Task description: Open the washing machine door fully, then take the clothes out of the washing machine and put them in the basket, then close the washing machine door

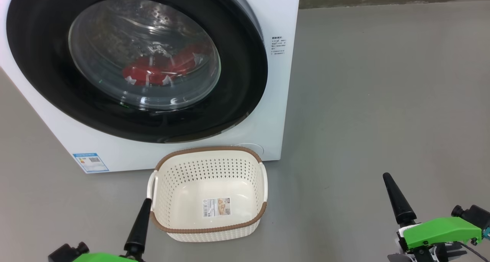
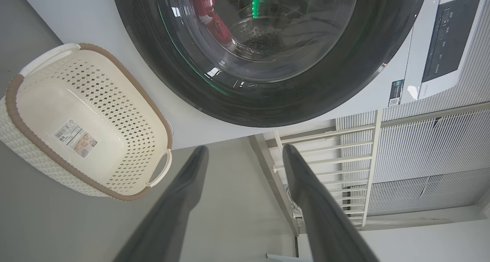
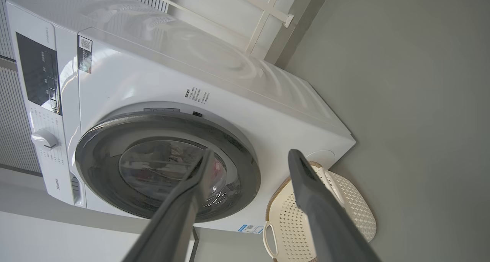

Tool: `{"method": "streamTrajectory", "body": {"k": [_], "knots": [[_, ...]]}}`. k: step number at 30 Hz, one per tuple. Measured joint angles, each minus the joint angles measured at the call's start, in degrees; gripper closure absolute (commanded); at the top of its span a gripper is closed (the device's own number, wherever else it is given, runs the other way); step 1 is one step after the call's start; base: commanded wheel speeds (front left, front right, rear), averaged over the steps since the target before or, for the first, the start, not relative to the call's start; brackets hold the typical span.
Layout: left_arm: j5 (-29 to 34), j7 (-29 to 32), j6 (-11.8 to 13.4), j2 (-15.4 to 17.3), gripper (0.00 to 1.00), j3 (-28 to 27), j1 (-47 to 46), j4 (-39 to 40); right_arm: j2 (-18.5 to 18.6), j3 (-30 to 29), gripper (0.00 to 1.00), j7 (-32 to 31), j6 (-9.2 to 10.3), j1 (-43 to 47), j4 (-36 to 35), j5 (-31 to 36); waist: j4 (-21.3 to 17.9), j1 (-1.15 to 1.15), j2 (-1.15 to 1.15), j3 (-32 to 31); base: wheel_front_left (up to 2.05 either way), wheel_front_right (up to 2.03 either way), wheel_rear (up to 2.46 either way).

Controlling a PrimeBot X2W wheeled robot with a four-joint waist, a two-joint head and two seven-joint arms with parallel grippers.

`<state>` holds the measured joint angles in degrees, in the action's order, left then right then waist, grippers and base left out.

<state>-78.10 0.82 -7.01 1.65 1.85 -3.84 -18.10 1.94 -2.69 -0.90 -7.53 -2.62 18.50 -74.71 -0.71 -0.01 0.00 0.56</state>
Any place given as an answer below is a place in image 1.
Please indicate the red clothing with white trim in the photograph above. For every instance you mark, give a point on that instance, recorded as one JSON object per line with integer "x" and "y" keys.
{"x": 153, "y": 70}

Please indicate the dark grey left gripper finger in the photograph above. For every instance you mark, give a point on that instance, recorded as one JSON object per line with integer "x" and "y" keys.
{"x": 141, "y": 227}

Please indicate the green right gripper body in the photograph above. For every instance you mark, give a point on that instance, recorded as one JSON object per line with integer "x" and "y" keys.
{"x": 440, "y": 231}

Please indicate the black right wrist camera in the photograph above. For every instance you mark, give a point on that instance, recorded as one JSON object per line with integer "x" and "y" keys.
{"x": 474, "y": 214}

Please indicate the warning text sticker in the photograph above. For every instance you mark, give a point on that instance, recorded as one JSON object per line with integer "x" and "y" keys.
{"x": 278, "y": 46}

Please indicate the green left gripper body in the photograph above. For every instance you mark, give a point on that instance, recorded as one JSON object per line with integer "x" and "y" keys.
{"x": 103, "y": 258}

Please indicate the cream perforated basket brown rim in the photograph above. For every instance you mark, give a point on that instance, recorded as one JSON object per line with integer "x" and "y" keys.
{"x": 180, "y": 223}

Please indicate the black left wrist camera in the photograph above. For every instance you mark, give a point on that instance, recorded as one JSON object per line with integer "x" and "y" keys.
{"x": 65, "y": 252}

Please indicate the black round glass washer door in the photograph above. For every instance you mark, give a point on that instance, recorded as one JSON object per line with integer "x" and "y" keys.
{"x": 46, "y": 82}

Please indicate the white front-load washing machine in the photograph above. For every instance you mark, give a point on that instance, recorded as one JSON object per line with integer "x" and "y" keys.
{"x": 275, "y": 17}

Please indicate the white barcode label sticker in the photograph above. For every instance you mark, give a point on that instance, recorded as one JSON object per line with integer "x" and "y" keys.
{"x": 216, "y": 207}

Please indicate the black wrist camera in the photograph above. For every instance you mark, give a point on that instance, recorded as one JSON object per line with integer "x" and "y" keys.
{"x": 474, "y": 214}
{"x": 65, "y": 252}

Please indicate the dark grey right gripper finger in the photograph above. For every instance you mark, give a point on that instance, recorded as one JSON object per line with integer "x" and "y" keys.
{"x": 400, "y": 204}

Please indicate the blue energy label sticker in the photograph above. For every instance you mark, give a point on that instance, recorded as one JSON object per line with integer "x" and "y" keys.
{"x": 91, "y": 162}

